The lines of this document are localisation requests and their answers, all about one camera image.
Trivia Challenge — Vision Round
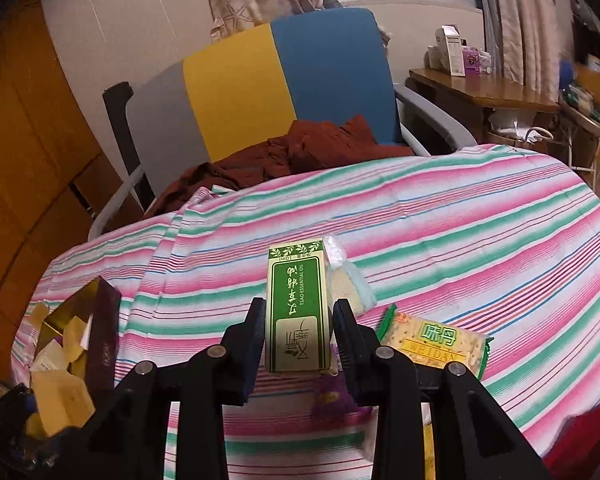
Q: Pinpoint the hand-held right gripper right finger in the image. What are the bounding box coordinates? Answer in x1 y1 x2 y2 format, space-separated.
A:
331 299 546 480

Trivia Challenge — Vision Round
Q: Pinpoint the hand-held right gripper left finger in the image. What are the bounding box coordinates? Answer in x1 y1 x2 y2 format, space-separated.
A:
87 298 268 480

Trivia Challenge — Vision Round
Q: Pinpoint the green white box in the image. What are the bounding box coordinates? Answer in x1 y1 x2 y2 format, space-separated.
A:
267 239 336 376

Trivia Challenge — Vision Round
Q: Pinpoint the yellow green cracker packet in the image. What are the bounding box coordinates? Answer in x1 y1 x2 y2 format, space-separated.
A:
377 304 493 381

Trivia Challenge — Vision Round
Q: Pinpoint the clear plastic bag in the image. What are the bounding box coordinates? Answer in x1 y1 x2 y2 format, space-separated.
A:
325 234 351 271

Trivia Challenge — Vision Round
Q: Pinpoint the gold-lined tin box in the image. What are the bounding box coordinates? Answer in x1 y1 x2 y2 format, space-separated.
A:
27 276 122 436

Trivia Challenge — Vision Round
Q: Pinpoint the purple snack packet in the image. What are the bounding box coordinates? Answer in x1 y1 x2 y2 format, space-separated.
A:
310 370 376 423

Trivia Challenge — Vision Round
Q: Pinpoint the rust brown jacket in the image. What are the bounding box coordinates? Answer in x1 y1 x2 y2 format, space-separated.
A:
145 115 416 218

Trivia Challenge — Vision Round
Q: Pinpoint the red cloth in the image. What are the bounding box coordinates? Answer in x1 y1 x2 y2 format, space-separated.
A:
545 405 600 480

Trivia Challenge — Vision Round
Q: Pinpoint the grey yellow blue chair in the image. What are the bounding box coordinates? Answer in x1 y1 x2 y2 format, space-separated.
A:
87 7 478 241

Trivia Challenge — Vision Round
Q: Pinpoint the white plastic bag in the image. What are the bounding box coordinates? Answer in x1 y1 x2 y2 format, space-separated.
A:
485 110 533 148

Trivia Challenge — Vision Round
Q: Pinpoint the wooden wardrobe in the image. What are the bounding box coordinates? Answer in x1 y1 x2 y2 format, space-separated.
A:
0 0 146 386

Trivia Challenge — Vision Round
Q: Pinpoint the wooden desk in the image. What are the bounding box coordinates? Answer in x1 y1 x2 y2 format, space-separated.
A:
409 67 561 146

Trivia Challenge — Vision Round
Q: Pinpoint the purple carton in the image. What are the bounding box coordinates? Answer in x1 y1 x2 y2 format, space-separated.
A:
460 46 483 76

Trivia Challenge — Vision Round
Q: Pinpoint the tall white carton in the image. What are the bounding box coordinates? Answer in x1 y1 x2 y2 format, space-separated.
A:
440 25 466 77

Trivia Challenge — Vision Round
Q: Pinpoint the cluttered side table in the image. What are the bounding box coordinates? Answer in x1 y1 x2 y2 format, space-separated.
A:
557 60 600 186

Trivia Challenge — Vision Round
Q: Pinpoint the beige side curtain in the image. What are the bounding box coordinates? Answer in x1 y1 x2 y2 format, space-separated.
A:
480 0 576 96

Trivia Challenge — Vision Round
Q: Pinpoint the white cable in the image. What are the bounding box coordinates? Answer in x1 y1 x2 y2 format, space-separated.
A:
522 125 556 153

